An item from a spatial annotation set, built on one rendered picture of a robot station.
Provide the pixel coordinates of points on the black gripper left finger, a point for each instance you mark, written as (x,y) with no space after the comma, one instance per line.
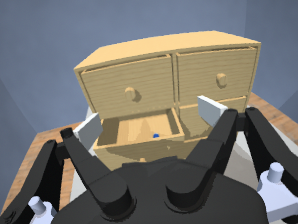
(39,198)

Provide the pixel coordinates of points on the small tan chest of drawers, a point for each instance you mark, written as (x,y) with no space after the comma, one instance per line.
(169,44)

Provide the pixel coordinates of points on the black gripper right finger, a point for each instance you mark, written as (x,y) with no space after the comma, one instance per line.
(275,164)

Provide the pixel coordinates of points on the tan wooden drawer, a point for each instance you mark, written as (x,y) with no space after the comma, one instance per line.
(111,89)
(207,73)
(131,138)
(189,146)
(194,125)

